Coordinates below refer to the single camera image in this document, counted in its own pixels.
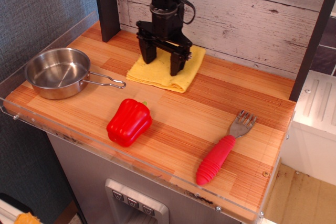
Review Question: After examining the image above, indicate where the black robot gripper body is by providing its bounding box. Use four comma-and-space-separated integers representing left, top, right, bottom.
136, 14, 192, 57

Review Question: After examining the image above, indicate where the orange object bottom left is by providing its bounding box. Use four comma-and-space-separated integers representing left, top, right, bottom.
14, 212, 41, 224

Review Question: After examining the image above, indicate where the red toy bell pepper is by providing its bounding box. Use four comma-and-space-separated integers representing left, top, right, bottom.
107, 99, 152, 147

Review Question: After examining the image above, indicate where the dark right frame post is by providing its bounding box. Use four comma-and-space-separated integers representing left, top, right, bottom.
289, 0, 335, 102

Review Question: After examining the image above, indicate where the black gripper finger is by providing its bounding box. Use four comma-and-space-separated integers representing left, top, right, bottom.
138, 36, 156, 64
170, 51, 190, 76

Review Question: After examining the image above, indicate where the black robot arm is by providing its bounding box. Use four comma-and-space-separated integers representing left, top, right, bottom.
136, 0, 196, 76

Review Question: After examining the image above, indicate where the stainless steel pan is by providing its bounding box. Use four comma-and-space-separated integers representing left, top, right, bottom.
24, 48, 126, 100

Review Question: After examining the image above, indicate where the silver dispenser button panel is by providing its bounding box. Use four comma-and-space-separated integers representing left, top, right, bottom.
105, 178, 170, 223

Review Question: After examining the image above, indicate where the white toy sink unit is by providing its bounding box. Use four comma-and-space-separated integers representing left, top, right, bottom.
280, 71, 335, 185

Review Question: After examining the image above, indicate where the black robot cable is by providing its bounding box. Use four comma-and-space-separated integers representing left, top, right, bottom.
181, 0, 197, 25

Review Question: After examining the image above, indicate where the dark frame post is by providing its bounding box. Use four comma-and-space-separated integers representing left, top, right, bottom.
289, 0, 335, 102
96, 0, 121, 42

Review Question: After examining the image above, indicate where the red handled metal fork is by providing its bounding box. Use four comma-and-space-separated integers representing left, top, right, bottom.
196, 110, 257, 186

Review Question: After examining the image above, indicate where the dark left frame post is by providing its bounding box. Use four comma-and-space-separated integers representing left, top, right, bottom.
96, 0, 121, 42

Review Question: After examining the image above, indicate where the yellow cloth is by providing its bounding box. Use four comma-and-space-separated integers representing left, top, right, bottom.
127, 46, 206, 93

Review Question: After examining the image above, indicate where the grey toy fridge cabinet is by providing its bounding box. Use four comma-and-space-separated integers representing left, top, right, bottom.
48, 134, 238, 223

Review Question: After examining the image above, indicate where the clear acrylic table guard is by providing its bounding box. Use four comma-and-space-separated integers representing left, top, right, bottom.
0, 11, 292, 221

